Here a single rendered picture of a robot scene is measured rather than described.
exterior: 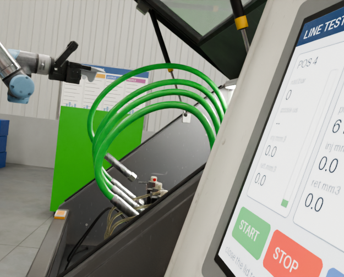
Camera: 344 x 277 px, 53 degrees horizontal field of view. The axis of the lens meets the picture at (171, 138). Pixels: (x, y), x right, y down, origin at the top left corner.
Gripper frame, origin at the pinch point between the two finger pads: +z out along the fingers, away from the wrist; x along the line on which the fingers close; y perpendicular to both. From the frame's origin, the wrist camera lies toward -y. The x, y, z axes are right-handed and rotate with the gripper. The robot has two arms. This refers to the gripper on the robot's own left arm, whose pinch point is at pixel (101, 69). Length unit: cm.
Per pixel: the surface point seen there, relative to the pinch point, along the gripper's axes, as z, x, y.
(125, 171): -7, 63, 23
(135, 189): 8, 36, 38
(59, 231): -19, 53, 44
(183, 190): -10, 97, 15
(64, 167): 41, -249, 121
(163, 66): -1, 61, -5
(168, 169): 19, 38, 29
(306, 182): -15, 124, 4
